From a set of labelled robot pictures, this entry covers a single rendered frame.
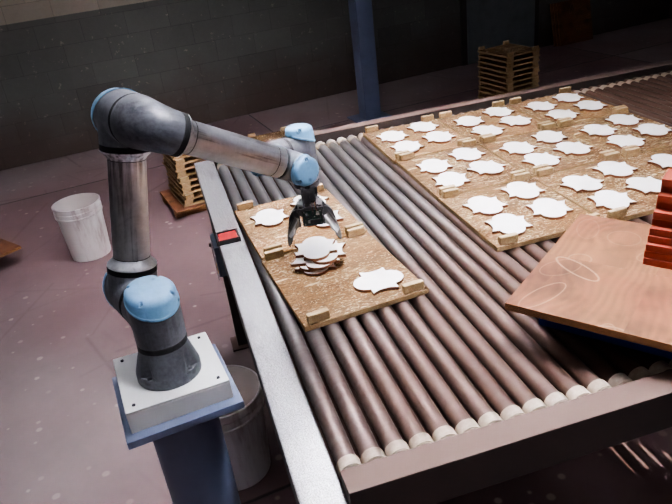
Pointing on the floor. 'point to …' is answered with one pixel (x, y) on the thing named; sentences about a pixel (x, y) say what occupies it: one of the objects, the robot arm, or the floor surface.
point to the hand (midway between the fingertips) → (315, 241)
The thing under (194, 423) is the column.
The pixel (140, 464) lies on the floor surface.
